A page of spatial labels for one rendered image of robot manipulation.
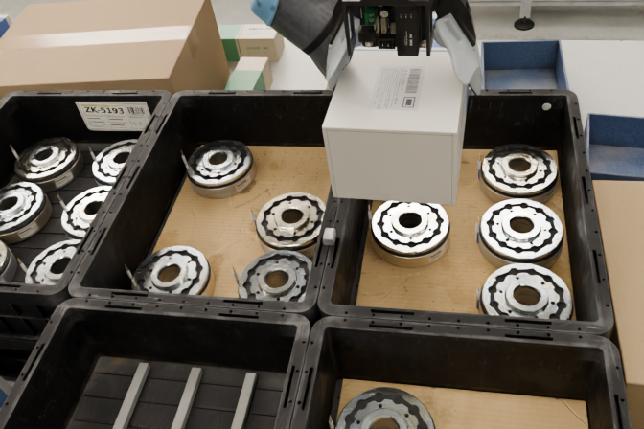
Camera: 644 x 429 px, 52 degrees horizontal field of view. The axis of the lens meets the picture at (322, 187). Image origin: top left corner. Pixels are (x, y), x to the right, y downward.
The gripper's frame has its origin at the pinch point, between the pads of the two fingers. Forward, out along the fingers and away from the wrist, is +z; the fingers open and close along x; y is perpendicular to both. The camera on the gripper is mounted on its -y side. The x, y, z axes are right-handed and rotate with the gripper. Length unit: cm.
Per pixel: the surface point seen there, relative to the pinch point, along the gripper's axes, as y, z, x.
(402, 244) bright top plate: -0.2, 24.9, -1.3
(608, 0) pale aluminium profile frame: -195, 101, 49
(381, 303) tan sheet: 7.0, 27.8, -3.1
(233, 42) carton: -64, 36, -48
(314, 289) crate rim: 13.1, 17.8, -8.9
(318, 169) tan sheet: -16.4, 28.0, -16.6
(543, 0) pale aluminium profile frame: -195, 101, 25
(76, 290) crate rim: 16.8, 17.8, -36.8
